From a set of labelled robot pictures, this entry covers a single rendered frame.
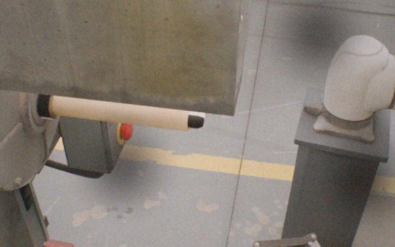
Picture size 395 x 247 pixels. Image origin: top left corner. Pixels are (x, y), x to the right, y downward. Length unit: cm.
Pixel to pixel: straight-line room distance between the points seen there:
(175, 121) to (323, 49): 272
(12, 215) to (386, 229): 162
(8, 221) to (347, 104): 93
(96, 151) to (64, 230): 119
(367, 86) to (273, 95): 145
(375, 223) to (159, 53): 191
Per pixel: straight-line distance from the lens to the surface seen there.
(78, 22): 41
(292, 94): 285
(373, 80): 141
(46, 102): 67
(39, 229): 124
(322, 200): 164
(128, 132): 104
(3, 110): 64
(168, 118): 63
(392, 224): 227
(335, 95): 144
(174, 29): 39
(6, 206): 101
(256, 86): 288
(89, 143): 100
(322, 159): 152
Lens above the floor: 165
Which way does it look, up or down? 39 degrees down
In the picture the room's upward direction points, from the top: straight up
